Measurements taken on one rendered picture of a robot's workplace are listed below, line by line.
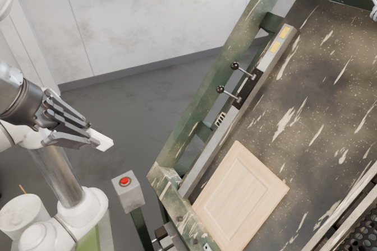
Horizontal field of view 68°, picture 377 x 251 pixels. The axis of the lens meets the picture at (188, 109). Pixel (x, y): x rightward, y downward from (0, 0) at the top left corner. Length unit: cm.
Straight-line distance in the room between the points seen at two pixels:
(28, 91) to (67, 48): 354
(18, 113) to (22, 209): 201
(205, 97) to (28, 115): 107
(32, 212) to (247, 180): 168
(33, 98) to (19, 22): 336
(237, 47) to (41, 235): 119
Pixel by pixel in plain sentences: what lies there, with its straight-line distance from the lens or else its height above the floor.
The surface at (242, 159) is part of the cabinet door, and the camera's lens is 126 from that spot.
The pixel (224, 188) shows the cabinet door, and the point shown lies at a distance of 131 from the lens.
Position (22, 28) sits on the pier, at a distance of 387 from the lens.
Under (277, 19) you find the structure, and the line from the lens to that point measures 144.
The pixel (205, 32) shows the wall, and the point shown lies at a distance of 434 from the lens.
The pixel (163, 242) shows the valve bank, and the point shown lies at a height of 77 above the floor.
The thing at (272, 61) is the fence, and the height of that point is 150.
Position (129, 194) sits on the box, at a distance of 154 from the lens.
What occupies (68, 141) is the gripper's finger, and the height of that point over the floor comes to 178.
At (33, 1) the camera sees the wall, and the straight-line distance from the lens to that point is 387.
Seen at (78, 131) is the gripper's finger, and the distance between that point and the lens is 57.
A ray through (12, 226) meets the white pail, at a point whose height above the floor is 36.
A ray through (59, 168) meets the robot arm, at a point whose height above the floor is 134.
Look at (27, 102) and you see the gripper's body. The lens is 50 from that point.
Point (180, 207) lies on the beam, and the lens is 145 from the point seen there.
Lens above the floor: 212
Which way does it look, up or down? 39 degrees down
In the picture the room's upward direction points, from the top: 5 degrees counter-clockwise
